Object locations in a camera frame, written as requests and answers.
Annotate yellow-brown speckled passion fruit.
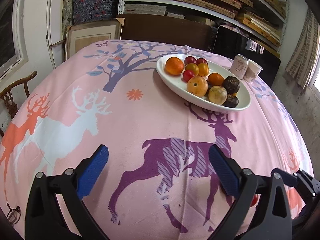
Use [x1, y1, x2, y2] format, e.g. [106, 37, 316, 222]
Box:
[208, 86, 228, 105]

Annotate dark speckled passion fruit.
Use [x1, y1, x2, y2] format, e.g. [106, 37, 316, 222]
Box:
[222, 76, 240, 94]

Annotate large yellow-orange fruit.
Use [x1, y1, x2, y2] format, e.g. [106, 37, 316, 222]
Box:
[187, 76, 208, 97]

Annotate red tomato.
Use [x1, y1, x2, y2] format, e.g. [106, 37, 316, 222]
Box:
[183, 70, 195, 82]

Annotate small orange tangerine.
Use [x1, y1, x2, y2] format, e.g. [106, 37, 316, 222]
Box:
[197, 63, 209, 77]

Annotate red plum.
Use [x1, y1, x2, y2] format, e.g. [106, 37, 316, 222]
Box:
[184, 56, 196, 65]
[196, 58, 208, 65]

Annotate large orange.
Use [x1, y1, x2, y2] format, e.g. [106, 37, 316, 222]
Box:
[165, 57, 184, 76]

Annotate dark purple passion fruit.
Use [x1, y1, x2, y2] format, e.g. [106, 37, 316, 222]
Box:
[223, 94, 239, 108]

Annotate pink deer-print tablecloth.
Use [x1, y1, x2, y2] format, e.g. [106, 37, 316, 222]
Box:
[1, 40, 313, 239]

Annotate eyeglasses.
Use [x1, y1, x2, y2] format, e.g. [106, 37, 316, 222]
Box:
[6, 203, 21, 225]

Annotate white oval plate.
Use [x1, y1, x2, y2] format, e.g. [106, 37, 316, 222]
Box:
[156, 54, 251, 113]

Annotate white paper cup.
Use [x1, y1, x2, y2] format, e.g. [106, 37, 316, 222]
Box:
[244, 59, 263, 83]

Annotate pink drink can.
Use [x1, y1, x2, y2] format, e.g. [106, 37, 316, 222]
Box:
[230, 54, 249, 79]

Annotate wooden chair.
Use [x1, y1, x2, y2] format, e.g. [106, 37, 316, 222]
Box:
[0, 71, 38, 138]

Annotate black panel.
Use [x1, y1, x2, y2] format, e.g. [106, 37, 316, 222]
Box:
[213, 26, 280, 87]

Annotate framed picture on floor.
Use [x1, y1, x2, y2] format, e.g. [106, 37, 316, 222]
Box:
[65, 18, 125, 60]

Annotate dark brown board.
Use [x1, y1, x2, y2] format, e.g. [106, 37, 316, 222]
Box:
[119, 14, 212, 50]

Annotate blue patterned boxes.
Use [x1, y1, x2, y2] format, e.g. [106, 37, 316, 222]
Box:
[73, 0, 118, 24]

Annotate white metal shelving unit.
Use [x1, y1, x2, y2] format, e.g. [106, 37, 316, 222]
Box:
[118, 0, 289, 51]

